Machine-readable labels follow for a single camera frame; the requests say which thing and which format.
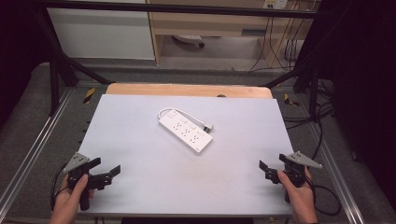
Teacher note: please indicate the dark curtain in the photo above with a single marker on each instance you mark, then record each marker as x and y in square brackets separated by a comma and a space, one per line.
[364, 77]
[18, 46]

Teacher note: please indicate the person's right hand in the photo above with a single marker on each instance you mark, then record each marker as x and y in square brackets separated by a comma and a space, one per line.
[299, 196]

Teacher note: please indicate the black metal frame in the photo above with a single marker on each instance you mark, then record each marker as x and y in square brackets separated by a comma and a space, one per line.
[174, 8]

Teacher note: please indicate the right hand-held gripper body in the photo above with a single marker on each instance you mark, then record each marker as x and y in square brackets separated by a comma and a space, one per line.
[295, 169]

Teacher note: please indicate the aluminium rail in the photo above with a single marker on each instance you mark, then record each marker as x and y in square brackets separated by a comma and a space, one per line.
[339, 183]
[34, 146]

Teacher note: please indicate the white power strip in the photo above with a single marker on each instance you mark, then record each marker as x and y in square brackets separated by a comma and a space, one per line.
[186, 132]

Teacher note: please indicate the white power strip plug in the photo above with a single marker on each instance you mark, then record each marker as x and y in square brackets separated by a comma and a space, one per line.
[208, 127]

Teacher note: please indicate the office chair wheel base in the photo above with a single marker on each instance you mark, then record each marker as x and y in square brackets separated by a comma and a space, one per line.
[190, 39]

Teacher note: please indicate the light wooden desk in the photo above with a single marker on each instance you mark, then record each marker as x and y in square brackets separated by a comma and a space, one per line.
[211, 23]

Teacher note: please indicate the white cabinet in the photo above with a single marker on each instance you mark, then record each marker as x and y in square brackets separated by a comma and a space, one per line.
[102, 34]

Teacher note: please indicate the wooden table board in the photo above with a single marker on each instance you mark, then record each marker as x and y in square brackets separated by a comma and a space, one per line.
[186, 90]

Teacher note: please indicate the white wall outlet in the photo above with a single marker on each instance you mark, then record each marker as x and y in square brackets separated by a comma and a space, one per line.
[275, 3]

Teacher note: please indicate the yellow black striped tape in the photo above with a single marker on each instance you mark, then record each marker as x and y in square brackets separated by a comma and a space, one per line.
[289, 100]
[89, 95]

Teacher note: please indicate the person's left hand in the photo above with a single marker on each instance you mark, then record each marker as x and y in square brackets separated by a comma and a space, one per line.
[69, 199]

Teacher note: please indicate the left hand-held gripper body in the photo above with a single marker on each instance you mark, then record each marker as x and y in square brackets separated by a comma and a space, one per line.
[77, 161]

